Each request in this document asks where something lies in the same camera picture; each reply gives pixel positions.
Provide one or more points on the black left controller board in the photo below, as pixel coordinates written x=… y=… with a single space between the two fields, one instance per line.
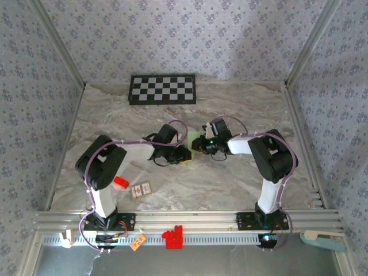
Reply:
x=105 y=241

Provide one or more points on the aluminium front rail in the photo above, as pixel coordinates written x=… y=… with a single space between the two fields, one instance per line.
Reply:
x=187 y=220

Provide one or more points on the black and white checkerboard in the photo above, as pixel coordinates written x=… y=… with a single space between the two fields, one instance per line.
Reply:
x=162 y=89

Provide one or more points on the small red toy brick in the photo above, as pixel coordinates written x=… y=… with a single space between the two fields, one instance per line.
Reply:
x=122 y=183

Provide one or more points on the aluminium side rail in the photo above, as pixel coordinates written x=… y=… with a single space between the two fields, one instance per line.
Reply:
x=304 y=149
x=64 y=149

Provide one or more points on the small printed cardboard box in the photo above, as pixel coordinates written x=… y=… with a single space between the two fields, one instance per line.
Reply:
x=141 y=190

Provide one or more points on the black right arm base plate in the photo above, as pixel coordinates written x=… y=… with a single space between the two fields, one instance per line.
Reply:
x=244 y=221

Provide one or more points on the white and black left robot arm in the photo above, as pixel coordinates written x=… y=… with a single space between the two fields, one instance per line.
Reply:
x=106 y=166

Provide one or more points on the red toy brick stack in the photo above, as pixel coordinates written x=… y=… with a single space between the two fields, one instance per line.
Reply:
x=173 y=238

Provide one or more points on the aluminium frame post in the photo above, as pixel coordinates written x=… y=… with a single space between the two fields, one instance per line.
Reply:
x=312 y=43
x=60 y=43

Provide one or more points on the black controller board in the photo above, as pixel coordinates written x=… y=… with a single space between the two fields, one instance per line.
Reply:
x=105 y=241
x=267 y=241

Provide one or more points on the orange tag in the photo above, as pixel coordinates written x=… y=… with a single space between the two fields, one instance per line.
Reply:
x=137 y=242

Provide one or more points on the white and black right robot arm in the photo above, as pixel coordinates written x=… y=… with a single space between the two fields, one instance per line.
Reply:
x=273 y=161

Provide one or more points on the small wooden hook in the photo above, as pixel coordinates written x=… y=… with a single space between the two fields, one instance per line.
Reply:
x=66 y=238

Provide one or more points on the black right controller board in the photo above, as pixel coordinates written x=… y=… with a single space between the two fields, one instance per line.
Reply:
x=267 y=241

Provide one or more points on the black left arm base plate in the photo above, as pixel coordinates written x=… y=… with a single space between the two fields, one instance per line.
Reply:
x=128 y=222

